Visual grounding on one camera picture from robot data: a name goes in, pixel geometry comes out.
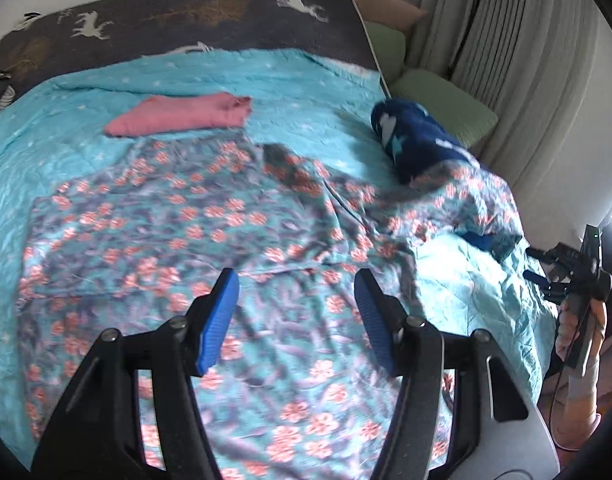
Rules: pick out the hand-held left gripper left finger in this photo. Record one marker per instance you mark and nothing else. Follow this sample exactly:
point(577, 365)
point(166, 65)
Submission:
point(218, 320)

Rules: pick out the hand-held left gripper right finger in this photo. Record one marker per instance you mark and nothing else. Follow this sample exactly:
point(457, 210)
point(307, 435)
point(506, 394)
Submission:
point(373, 320)

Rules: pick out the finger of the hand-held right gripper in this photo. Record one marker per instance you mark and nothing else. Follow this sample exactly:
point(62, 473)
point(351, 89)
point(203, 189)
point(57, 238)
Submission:
point(541, 282)
point(538, 255)

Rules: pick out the teal floral garment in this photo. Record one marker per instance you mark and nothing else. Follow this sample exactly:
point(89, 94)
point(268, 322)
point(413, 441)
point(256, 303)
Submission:
point(266, 210)

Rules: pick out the person's right forearm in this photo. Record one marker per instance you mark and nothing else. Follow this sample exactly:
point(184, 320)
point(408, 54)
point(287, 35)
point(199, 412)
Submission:
point(578, 405)

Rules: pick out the person's right hand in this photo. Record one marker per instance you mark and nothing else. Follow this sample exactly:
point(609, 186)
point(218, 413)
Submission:
point(565, 335)

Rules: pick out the dark blue cloth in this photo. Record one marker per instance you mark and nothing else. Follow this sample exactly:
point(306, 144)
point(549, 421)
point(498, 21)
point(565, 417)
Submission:
point(486, 242)

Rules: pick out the dark blue star fleece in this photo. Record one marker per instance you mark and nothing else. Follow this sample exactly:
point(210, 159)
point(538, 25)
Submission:
point(421, 140)

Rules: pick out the large green pillow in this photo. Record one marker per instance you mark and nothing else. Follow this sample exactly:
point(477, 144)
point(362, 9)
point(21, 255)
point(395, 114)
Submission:
point(446, 100)

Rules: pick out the white curtain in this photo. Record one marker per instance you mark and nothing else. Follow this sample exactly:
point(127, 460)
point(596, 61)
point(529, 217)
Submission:
point(536, 60)

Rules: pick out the folded pink cloth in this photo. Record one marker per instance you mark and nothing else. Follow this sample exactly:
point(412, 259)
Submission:
point(181, 112)

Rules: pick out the teal quilted blanket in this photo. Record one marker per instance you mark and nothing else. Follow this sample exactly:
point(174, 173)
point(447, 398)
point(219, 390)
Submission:
point(306, 90)

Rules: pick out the small green pillow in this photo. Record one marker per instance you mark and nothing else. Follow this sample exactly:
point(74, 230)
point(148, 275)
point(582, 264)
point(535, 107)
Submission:
point(386, 45)

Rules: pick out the pink pillow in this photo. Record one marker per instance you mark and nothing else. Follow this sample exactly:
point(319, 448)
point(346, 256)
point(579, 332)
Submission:
point(391, 10)

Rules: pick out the dark deer print blanket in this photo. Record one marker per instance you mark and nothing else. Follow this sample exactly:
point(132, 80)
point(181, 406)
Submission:
point(186, 20)

